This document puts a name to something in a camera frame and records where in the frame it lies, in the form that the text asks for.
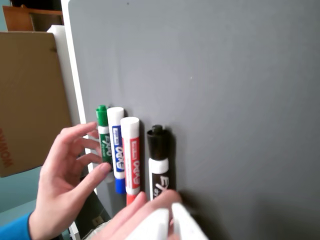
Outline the wooden shelf furniture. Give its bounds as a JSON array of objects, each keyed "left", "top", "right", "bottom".
[{"left": 2, "top": 4, "right": 65, "bottom": 33}]

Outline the grey table mat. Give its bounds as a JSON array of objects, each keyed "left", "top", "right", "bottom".
[{"left": 67, "top": 0, "right": 320, "bottom": 240}]

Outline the person's right hand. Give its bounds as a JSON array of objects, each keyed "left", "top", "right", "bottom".
[{"left": 91, "top": 189, "right": 183, "bottom": 240}]

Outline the person's left hand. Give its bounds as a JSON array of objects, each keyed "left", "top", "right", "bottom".
[{"left": 28, "top": 121, "right": 112, "bottom": 240}]

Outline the green dry erase marker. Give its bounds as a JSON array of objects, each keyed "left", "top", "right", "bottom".
[{"left": 95, "top": 104, "right": 113, "bottom": 173}]

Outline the black dry erase marker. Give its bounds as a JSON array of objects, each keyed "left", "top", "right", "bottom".
[{"left": 146, "top": 124, "right": 177, "bottom": 202}]

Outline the red dry erase marker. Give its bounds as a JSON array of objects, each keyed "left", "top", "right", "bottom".
[{"left": 120, "top": 116, "right": 141, "bottom": 206}]

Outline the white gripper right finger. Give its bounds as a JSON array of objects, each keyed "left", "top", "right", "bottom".
[{"left": 171, "top": 202, "right": 210, "bottom": 240}]

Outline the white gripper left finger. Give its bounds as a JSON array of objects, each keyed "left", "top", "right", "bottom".
[{"left": 124, "top": 208, "right": 171, "bottom": 240}]

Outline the white foam block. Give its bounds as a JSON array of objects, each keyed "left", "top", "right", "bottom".
[{"left": 46, "top": 24, "right": 67, "bottom": 76}]

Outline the brown cardboard box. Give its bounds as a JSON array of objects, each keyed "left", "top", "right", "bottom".
[{"left": 0, "top": 31, "right": 73, "bottom": 178}]

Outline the blue dry erase marker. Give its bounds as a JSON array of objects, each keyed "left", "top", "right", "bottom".
[{"left": 106, "top": 106, "right": 127, "bottom": 195}]

